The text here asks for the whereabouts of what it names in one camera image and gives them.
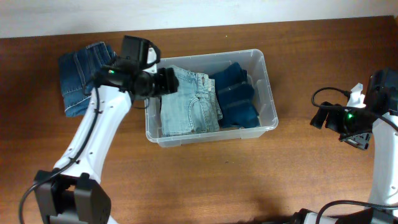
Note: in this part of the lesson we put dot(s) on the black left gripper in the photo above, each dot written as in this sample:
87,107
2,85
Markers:
170,81

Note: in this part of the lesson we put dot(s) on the dark blue jeans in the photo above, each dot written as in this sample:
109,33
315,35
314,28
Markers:
75,70

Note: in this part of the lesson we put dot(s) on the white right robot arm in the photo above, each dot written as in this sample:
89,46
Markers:
370,114

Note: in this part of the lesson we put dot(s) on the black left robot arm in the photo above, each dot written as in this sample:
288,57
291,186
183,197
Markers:
71,191

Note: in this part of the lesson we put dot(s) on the clear plastic storage bin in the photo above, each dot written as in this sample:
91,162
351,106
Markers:
250,60

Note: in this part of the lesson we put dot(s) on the light blue jeans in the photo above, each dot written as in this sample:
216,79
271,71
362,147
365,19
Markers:
193,109

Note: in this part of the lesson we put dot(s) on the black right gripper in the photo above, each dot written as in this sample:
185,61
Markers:
331,122

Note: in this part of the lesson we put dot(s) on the teal blue shirt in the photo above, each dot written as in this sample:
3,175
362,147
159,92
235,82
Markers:
235,96

